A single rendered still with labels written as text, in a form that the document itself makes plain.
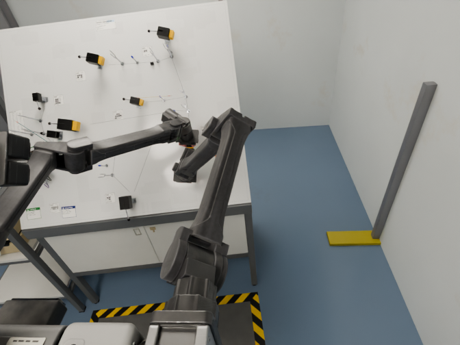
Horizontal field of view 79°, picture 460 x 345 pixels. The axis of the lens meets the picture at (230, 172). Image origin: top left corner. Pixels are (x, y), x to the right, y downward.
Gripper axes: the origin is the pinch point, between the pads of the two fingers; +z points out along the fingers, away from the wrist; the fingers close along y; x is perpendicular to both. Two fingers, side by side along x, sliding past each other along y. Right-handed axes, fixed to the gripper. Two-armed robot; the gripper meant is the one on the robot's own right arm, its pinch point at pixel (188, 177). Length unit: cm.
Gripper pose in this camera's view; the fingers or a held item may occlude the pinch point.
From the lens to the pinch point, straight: 135.3
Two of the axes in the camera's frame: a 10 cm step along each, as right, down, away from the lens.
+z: 0.1, 1.7, 9.8
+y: -10.0, -0.5, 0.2
